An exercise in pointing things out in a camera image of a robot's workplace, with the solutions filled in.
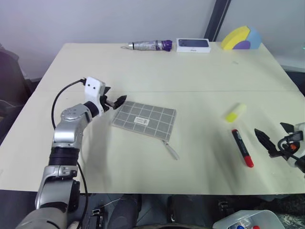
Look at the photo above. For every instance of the dark rounded shape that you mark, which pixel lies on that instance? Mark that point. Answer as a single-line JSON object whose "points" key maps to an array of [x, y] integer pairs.
{"points": [[126, 211]]}

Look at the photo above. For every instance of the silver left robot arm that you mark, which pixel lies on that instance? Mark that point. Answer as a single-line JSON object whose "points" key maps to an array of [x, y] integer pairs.
{"points": [[68, 133]]}

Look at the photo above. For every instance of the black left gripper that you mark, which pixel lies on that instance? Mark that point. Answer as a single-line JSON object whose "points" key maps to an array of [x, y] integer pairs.
{"points": [[106, 102]]}

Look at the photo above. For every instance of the yellow blue purple foam shape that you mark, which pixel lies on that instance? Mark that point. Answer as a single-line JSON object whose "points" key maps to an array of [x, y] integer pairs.
{"points": [[241, 38]]}

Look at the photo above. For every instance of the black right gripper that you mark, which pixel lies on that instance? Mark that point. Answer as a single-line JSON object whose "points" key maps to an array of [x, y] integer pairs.
{"points": [[288, 146]]}

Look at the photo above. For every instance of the white smartphone box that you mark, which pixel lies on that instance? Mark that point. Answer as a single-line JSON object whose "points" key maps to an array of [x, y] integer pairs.
{"points": [[193, 45]]}

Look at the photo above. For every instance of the black chair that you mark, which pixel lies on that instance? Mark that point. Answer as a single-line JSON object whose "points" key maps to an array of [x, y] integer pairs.
{"points": [[10, 76]]}

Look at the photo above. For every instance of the clear plastic storage bin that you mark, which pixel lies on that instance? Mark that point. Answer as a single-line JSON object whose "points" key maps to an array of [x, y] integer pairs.
{"points": [[247, 219]]}

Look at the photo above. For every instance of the dark wall pillar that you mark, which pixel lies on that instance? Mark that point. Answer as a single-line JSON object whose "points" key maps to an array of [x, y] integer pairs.
{"points": [[218, 19]]}

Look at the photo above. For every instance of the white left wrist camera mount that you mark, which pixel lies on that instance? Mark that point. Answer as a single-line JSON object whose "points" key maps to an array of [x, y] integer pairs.
{"points": [[93, 90]]}

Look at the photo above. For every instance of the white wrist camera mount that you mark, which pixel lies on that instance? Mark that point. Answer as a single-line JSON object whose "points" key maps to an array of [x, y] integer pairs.
{"points": [[93, 90], [300, 128]]}

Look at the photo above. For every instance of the red and black marker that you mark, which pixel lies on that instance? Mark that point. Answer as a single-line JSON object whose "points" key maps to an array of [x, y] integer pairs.
{"points": [[242, 148]]}

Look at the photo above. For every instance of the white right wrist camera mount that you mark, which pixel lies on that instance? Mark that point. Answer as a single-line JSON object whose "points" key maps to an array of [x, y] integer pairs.
{"points": [[300, 128]]}

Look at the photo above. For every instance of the grey checked zip pouch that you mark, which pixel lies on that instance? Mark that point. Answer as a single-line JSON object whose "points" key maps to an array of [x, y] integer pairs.
{"points": [[145, 119]]}

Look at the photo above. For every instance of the yellow highlighter pen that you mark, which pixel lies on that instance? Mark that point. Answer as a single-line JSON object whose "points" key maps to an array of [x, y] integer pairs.
{"points": [[235, 112]]}

